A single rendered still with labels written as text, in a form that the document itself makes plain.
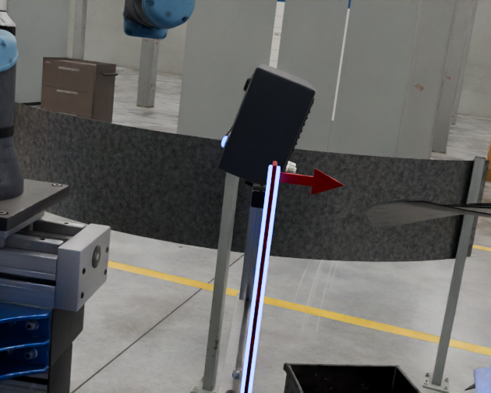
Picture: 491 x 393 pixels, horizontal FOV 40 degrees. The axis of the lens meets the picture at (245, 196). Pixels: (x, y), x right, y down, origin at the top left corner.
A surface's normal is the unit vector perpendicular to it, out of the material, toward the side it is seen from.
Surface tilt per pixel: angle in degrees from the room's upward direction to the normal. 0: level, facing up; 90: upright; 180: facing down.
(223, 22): 90
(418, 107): 90
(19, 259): 90
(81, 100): 90
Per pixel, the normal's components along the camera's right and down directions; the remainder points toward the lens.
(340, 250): 0.19, 0.24
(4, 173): 0.84, -0.09
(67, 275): -0.11, 0.21
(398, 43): -0.32, 0.18
